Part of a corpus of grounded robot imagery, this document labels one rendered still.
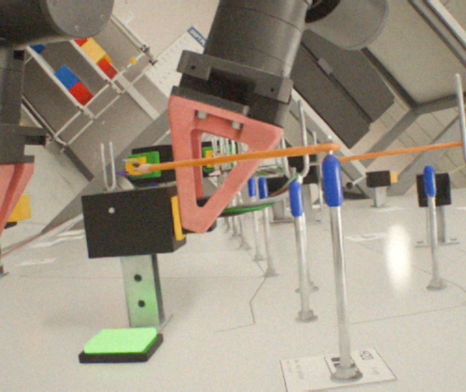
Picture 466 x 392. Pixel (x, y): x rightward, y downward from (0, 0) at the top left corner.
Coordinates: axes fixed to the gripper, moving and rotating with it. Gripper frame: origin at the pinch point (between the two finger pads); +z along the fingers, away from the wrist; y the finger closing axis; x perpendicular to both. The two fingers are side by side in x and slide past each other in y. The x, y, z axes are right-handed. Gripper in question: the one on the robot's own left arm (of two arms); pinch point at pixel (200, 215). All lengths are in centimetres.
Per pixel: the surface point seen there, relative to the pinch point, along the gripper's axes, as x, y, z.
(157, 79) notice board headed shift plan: 179, 764, -67
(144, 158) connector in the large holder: 18, 63, 1
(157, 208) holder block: 2.4, -2.2, 0.1
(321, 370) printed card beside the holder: -8.6, -11.3, 4.0
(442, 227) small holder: -21.6, 22.6, -3.4
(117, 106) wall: 220, 761, -18
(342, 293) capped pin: -8.0, -13.0, 0.0
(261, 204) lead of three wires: -3.4, 0.3, -1.7
